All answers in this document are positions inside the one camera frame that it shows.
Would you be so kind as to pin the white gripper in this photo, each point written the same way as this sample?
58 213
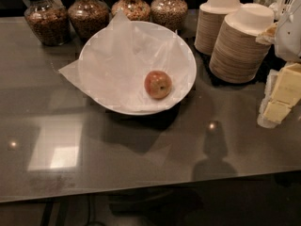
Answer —
291 38

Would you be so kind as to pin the red apple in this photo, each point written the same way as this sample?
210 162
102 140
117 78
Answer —
158 84

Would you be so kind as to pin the black tray under bowl stacks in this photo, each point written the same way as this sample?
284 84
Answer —
270 62

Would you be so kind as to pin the white bowl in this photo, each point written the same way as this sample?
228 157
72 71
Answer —
185 63

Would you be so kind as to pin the front stack of paper bowls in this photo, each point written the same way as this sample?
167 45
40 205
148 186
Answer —
237 56

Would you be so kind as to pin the stack of paper bowls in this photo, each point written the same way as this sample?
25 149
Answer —
210 18
237 56

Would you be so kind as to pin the rear stack of paper bowls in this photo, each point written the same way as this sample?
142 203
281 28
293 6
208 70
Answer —
210 18

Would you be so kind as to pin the glass jar of light cereal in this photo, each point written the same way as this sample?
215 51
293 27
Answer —
169 13

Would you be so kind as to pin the glass jar of colourful cereal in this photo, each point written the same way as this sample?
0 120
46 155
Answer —
135 10

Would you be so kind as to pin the white paper liner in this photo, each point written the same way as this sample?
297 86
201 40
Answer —
122 66

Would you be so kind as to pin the glass jar of brown cereal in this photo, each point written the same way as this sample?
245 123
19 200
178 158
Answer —
88 17

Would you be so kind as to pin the glass jar of cereal, leftmost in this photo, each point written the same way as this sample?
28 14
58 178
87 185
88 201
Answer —
49 21

